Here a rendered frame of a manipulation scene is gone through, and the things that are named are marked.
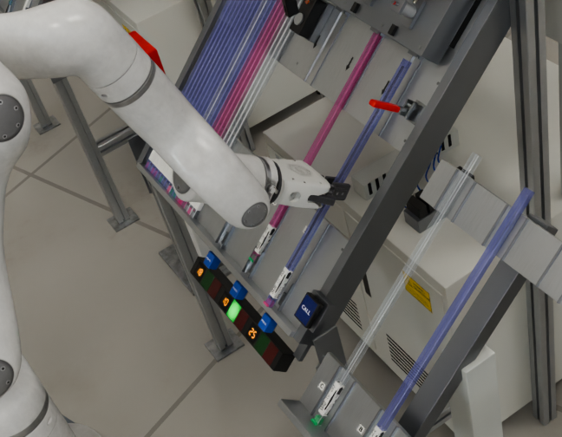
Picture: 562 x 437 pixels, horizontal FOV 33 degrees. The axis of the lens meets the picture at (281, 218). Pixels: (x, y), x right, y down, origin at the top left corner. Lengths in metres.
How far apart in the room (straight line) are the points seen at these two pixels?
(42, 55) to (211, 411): 1.49
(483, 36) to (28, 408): 0.92
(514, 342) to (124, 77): 1.17
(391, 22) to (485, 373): 0.60
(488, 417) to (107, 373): 1.42
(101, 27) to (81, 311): 1.79
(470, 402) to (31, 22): 0.87
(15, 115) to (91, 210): 2.14
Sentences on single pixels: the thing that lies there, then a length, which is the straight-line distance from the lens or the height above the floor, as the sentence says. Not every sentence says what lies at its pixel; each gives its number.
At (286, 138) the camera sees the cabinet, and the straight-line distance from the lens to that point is 2.27.
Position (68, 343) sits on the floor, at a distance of 2.88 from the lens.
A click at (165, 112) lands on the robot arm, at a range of 1.34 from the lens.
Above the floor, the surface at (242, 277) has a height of 0.74.
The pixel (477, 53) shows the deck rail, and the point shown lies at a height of 1.10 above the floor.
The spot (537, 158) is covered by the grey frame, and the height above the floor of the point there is 0.85.
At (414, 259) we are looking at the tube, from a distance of 1.46.
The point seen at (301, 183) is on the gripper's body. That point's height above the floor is 1.00.
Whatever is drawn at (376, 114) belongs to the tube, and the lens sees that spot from 1.63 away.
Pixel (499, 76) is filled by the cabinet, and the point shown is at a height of 0.62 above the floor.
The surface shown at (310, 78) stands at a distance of 1.81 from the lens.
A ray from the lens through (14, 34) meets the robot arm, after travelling 1.26.
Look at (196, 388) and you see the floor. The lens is 2.62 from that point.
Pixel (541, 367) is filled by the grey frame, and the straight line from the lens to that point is 2.20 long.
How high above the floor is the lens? 2.00
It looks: 42 degrees down
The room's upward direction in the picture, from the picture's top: 17 degrees counter-clockwise
